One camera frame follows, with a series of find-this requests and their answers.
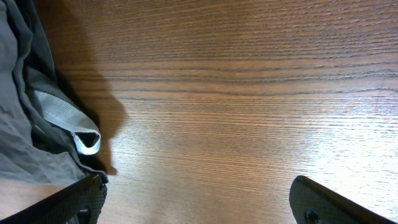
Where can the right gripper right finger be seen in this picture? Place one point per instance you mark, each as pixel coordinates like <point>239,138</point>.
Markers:
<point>313,203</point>

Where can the grey shorts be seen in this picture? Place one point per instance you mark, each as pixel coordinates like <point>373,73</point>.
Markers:
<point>43,132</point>

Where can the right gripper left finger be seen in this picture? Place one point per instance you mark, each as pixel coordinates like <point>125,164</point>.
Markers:
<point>80,202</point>

